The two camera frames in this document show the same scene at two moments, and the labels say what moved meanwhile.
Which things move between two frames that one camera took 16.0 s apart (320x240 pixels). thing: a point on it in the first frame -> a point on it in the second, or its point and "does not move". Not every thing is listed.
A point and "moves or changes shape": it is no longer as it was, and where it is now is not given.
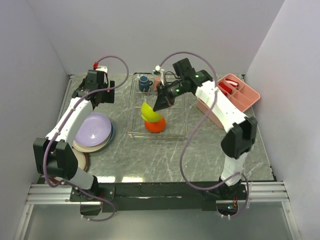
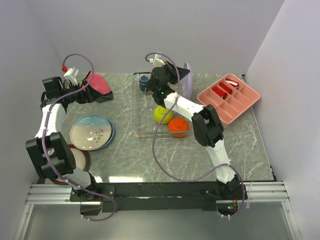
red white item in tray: x=232 y=82 does not move
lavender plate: x=93 y=130 moves or changes shape
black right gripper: x=163 y=101 -> x=172 y=69
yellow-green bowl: x=148 y=114 -> x=159 y=112
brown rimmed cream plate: x=83 y=163 does not move
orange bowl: x=155 y=127 -> x=178 y=127
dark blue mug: x=144 y=83 does not move
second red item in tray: x=227 y=89 does not move
